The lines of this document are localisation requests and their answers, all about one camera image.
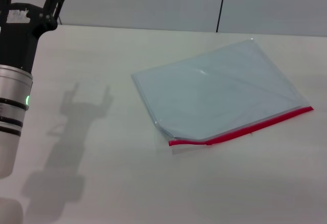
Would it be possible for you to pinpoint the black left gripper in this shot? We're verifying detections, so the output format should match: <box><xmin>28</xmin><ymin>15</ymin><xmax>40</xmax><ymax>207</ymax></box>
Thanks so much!
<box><xmin>0</xmin><ymin>0</ymin><xmax>65</xmax><ymax>74</ymax></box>

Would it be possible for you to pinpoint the clear document bag red zipper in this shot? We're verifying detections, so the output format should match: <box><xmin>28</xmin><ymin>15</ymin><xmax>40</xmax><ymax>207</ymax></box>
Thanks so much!
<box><xmin>130</xmin><ymin>38</ymin><xmax>314</xmax><ymax>155</ymax></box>

